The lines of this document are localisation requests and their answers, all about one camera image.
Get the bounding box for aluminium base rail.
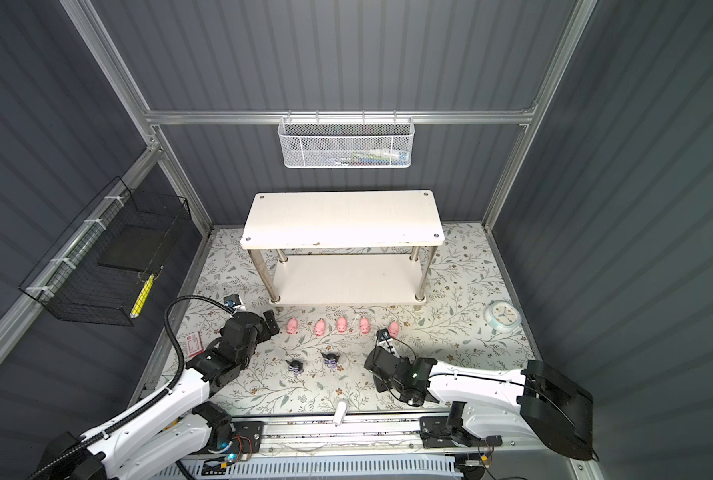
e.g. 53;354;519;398
169;410;574;480

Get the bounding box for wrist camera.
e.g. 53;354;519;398
224;294;246;312
377;328;395;355

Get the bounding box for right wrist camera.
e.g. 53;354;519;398
377;328;395;355

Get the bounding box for black purple figurine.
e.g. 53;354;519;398
322;352;340;369
286;359;304;375

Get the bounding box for pink pig toy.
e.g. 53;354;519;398
336;316;348;333
388;321;400;338
314;319;326;337
359;317;371;334
286;318;298;335

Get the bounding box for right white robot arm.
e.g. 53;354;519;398
365;346;598;461

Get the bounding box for tubes in white basket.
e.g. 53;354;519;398
328;148;411;167

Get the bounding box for white two-tier shelf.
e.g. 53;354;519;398
240;190;445;306

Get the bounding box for black wire wall basket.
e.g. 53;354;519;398
20;181;192;327

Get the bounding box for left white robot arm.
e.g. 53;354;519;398
30;310;280;479

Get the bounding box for yellow marker in basket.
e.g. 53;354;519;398
130;274;156;319

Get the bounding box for red white card pack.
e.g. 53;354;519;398
186;332;204;359

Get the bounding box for white round clock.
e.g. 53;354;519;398
484;300;523;332

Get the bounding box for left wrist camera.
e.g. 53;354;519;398
224;294;246;312

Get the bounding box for white wire wall basket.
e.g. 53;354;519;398
278;119;416;169

